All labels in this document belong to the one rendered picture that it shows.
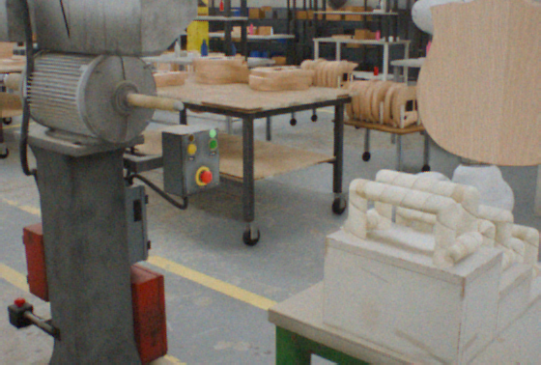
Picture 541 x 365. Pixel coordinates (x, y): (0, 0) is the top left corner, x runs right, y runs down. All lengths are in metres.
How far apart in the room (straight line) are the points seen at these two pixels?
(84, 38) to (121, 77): 0.19
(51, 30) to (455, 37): 1.14
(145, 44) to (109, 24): 0.13
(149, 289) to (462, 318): 1.35
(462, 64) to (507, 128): 0.16
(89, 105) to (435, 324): 1.09
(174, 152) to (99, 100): 0.34
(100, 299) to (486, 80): 1.36
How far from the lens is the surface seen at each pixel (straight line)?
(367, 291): 1.14
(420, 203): 1.04
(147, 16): 1.50
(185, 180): 2.00
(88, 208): 2.01
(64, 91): 1.87
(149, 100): 1.72
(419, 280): 1.07
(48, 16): 1.98
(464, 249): 1.07
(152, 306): 2.24
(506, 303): 1.24
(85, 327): 2.13
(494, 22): 1.34
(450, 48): 1.38
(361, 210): 1.12
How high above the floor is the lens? 1.51
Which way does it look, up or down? 14 degrees down
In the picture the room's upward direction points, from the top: straight up
